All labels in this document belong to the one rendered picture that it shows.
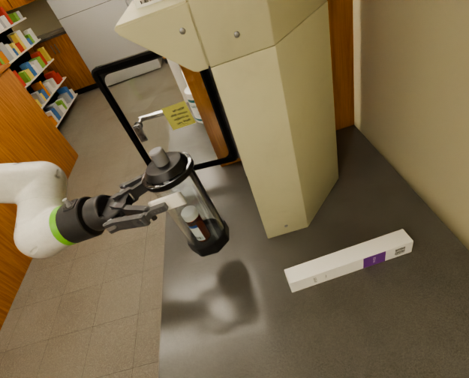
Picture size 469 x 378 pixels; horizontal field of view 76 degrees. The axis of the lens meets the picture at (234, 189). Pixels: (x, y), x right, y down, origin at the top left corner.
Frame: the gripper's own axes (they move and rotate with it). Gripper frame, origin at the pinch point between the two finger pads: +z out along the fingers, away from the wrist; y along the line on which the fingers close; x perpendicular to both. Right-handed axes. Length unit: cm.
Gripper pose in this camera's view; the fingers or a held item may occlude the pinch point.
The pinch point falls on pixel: (175, 185)
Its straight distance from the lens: 62.7
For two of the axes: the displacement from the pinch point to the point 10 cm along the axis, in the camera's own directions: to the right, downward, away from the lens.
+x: 3.9, 7.0, 6.0
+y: -0.4, -6.3, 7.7
